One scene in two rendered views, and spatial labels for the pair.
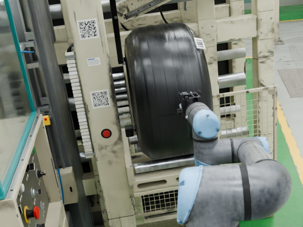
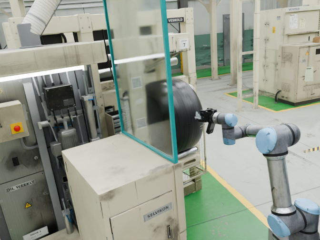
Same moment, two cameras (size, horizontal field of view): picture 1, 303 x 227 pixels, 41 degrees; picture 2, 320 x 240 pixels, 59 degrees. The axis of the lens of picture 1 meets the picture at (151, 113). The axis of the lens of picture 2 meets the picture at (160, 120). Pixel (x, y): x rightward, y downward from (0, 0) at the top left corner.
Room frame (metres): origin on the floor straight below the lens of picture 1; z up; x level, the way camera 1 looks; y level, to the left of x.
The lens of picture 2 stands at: (-0.15, 0.94, 1.85)
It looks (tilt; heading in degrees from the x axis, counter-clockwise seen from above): 18 degrees down; 333
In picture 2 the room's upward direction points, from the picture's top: 5 degrees counter-clockwise
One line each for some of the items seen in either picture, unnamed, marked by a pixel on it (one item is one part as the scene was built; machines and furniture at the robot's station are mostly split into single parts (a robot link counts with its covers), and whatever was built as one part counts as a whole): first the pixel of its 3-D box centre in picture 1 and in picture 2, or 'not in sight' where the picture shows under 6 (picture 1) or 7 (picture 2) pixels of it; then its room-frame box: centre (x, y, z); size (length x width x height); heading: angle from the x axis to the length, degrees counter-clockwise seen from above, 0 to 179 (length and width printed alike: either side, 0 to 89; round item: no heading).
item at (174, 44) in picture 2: not in sight; (152, 45); (2.00, -0.15, 1.71); 0.61 x 0.25 x 0.15; 94
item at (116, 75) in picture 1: (111, 98); (121, 128); (2.05, 0.20, 1.05); 0.20 x 0.15 x 0.30; 94
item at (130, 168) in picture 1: (127, 154); not in sight; (1.68, 0.13, 0.90); 0.40 x 0.03 x 0.10; 4
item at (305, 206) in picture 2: not in sight; (305, 213); (0.60, -0.22, 0.88); 0.13 x 0.12 x 0.14; 83
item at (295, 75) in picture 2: not in sight; (304, 73); (3.78, -4.65, 0.62); 0.91 x 0.58 x 1.25; 80
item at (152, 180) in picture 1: (172, 175); (179, 163); (1.55, -0.06, 0.84); 0.36 x 0.09 x 0.06; 94
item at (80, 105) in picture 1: (81, 105); not in sight; (1.61, 0.29, 1.19); 0.05 x 0.04 x 0.48; 4
